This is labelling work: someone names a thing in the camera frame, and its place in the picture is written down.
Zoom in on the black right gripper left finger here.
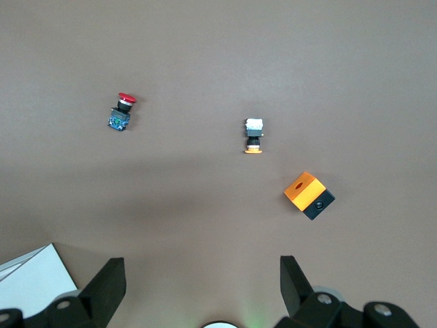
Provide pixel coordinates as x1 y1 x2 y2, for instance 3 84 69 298
0 258 126 328

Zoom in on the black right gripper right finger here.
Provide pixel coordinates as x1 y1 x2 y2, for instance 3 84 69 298
272 255 423 328

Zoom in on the red push button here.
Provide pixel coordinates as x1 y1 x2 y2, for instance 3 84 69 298
107 92 137 133

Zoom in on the white drawer cabinet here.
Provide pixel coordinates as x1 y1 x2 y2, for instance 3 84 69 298
0 242 79 318

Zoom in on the yellow push button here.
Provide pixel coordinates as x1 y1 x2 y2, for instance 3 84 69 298
242 118 266 155

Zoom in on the brown paper table cover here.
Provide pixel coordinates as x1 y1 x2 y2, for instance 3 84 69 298
0 0 437 328

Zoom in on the orange and black switch box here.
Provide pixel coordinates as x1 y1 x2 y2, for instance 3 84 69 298
283 171 336 221

